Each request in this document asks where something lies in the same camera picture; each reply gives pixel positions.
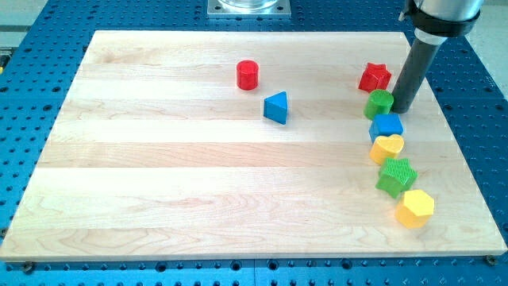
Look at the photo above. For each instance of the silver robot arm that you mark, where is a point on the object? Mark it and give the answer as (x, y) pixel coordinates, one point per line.
(437, 20)

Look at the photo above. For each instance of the blue triangle block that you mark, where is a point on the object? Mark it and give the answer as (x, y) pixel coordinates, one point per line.
(276, 108)

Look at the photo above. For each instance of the red cylinder block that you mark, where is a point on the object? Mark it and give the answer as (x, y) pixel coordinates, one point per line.
(247, 75)

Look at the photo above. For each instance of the blue cube block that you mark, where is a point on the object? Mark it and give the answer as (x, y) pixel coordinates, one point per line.
(385, 125)

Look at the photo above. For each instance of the yellow heart block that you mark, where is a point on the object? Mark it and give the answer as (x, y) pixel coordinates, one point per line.
(386, 147)

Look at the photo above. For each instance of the green cylinder block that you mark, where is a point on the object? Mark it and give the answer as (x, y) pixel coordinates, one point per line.
(379, 102)

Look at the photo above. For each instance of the red star block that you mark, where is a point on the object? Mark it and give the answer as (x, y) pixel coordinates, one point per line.
(374, 77)

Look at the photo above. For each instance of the green star block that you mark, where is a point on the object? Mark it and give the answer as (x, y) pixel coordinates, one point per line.
(396, 176)

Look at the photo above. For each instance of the yellow hexagon block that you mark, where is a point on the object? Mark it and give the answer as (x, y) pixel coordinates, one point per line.
(414, 209)

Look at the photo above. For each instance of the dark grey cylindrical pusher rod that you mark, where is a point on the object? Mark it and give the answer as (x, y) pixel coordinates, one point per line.
(413, 73)

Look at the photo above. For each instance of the left board clamp screw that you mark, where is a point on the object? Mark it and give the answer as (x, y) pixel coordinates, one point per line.
(27, 267)

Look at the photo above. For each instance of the board clamp screw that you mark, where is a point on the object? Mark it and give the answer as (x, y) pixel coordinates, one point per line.
(27, 267)
(491, 260)

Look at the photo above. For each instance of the right board clamp screw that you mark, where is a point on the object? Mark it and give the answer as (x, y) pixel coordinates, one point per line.
(491, 260)

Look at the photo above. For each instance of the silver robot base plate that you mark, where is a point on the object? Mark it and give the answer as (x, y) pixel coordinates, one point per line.
(248, 8)

